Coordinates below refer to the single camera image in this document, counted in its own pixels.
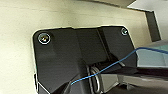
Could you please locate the dark cabinet kick board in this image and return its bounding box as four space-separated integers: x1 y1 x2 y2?
145 9 162 44

